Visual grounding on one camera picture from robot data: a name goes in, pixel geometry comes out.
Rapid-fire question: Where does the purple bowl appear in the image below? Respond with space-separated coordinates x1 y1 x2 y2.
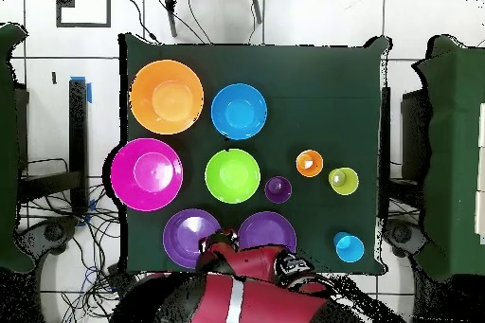
237 210 297 254
162 207 223 270

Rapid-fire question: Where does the green bowl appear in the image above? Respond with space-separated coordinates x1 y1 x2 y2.
205 148 261 206

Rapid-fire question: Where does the purple cup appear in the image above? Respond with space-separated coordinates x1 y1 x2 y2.
263 175 294 205

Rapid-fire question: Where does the blue bowl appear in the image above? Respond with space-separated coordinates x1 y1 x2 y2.
210 82 269 141

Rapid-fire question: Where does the orange cup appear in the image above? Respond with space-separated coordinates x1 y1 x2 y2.
296 149 325 179

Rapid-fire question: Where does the dark green table cloth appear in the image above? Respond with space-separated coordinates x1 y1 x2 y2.
117 32 393 277

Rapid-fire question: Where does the pink bowl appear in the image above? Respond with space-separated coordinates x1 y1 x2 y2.
110 137 185 213

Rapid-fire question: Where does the orange bowl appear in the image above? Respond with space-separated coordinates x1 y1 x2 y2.
129 59 205 135

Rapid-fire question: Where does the yellow cup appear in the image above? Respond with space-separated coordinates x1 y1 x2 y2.
328 167 360 196

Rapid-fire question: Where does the blue cup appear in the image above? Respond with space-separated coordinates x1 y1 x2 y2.
332 231 366 264

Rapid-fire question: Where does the blue tape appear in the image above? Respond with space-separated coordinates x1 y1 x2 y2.
70 76 93 105

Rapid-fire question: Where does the black power adapter box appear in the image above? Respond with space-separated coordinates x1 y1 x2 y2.
106 262 139 294

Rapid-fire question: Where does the green cloth covered table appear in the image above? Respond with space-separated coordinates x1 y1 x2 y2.
0 22 36 275
411 33 485 283

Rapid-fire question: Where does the floor cable bundle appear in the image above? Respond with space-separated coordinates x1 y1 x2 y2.
18 182 124 323

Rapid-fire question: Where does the black table frame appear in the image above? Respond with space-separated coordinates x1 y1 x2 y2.
16 78 89 215

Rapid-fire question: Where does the black square floor frame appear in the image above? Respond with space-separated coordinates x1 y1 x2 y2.
55 0 112 28

